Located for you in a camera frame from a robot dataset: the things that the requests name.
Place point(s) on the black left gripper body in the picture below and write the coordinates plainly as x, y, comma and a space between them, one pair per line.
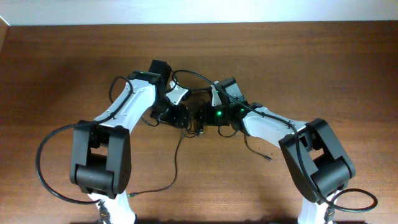
166, 111

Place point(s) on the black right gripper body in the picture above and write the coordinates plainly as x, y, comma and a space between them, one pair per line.
217, 114

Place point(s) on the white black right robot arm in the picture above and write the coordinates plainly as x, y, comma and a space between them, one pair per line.
318, 164

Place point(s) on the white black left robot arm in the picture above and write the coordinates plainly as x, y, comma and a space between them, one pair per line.
101, 149

